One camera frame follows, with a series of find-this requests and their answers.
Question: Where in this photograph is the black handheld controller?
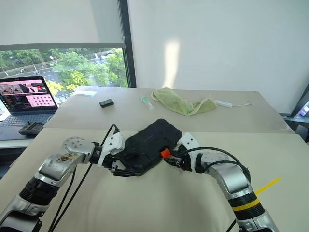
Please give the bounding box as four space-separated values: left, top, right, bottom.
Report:
18 122 46 136

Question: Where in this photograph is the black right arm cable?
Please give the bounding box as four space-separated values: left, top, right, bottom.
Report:
184 146 252 181

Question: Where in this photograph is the black window frame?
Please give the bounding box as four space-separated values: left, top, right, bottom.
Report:
117 0 138 89

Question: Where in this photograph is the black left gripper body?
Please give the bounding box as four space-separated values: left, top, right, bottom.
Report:
101 149 126 174

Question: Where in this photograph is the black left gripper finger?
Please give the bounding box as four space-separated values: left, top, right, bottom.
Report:
118 166 143 176
112 171 136 179

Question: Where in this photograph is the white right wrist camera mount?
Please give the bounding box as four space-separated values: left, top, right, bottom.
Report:
177 132 202 171

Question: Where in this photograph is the yellow tape strip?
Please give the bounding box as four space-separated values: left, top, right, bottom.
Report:
255 177 282 195

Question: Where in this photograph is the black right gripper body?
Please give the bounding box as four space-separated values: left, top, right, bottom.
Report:
169 150 196 172

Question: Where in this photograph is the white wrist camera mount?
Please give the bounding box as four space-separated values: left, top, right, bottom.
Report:
97 132 126 168
177 132 202 171

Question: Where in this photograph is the white roller blind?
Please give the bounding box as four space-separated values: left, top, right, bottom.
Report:
0 0 126 51

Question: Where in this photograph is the white side desk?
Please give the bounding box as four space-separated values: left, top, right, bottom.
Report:
0 113 56 171

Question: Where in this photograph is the white paper sheet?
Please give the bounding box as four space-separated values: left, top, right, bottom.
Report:
71 90 98 98

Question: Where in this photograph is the dark equipment stand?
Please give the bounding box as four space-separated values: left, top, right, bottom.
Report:
281 83 309 146

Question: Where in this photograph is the green towel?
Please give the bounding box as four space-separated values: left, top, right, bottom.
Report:
151 87 217 116

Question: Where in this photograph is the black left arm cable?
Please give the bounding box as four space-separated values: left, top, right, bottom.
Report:
47 124 120 232

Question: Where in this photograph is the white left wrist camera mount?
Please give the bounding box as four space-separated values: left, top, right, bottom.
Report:
97 132 126 168

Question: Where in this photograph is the small black box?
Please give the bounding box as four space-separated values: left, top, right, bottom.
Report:
99 98 115 108

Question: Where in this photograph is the black tool case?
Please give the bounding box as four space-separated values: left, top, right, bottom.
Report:
120 118 182 177

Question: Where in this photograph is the white adapter with cable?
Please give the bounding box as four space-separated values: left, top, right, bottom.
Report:
214 99 253 108

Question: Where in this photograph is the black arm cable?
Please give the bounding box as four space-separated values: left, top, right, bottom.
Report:
47 124 120 232
184 146 252 181

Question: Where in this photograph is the green capped clear syringe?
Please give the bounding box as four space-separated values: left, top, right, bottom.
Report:
140 96 155 112

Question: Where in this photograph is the open laptop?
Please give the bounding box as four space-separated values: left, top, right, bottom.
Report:
0 76 59 128

